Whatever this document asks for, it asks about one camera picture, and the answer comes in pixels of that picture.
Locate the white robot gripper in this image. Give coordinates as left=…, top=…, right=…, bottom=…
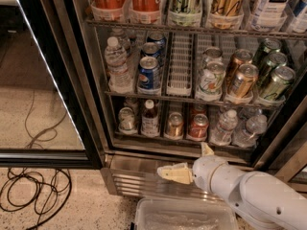
left=157, top=142, right=238, bottom=196

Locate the red coke can front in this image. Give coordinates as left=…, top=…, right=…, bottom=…
left=188, top=114, right=209, bottom=139

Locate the red coke can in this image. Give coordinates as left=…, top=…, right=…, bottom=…
left=190, top=103, right=207, bottom=115
left=188, top=114, right=209, bottom=139

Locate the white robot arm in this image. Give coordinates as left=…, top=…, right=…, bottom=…
left=157, top=143, right=307, bottom=230

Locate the gold can bottom shelf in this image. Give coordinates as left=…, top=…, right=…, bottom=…
left=166, top=112, right=183, bottom=138

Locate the clear water bottle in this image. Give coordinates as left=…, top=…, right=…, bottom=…
left=232, top=114, right=268, bottom=148
left=210, top=109, right=238, bottom=146

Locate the red coke can behind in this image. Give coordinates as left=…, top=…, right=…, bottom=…
left=190, top=103, right=207, bottom=115

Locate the white can bottom left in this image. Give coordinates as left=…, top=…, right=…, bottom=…
left=118, top=107, right=136, bottom=133

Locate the white 7up can front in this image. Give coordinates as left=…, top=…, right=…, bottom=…
left=200, top=61, right=225, bottom=94

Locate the stainless steel fridge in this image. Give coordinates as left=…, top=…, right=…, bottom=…
left=34, top=0, right=307, bottom=209

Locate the blue pepsi can front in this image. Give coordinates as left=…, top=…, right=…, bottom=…
left=138, top=57, right=160, bottom=90

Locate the blue pepsi can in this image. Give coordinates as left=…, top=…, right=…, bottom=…
left=138, top=57, right=160, bottom=90
left=147, top=32, right=166, bottom=49
left=141, top=42, right=160, bottom=59

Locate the copper can front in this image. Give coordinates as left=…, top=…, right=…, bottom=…
left=228, top=63, right=259, bottom=98

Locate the copper can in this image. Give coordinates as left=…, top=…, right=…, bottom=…
left=228, top=63, right=259, bottom=98
left=225, top=49, right=253, bottom=84

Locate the white can behind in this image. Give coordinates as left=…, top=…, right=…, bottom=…
left=201, top=46, right=223, bottom=68

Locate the green can front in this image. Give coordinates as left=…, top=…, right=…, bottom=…
left=259, top=66, right=295, bottom=101

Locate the copper can behind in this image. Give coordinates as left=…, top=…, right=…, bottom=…
left=225, top=49, right=253, bottom=84

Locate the blue pepsi can middle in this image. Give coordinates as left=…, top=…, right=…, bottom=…
left=141, top=42, right=160, bottom=59

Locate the blue pepsi can back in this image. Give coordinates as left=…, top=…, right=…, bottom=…
left=147, top=32, right=166, bottom=49

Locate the clear water bottle middle shelf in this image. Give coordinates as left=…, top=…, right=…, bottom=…
left=105, top=36, right=131, bottom=93

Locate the green can middle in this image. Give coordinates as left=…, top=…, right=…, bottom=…
left=257, top=52, right=288, bottom=86

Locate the green can back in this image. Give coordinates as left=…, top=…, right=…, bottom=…
left=252, top=38, right=282, bottom=65

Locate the glass fridge door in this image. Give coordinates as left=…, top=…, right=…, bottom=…
left=0, top=0, right=102, bottom=169

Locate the brown tea bottle white cap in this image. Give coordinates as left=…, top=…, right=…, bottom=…
left=141, top=99, right=159, bottom=137

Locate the clear plastic bin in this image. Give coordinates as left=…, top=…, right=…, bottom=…
left=133, top=197, right=239, bottom=230

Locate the clear water bottle bottom right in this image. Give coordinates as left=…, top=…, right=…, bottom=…
left=232, top=114, right=268, bottom=148

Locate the white labelled bottle top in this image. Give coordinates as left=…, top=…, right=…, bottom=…
left=251, top=0, right=288, bottom=18

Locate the black cable on floor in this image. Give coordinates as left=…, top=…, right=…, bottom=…
left=0, top=167, right=73, bottom=230

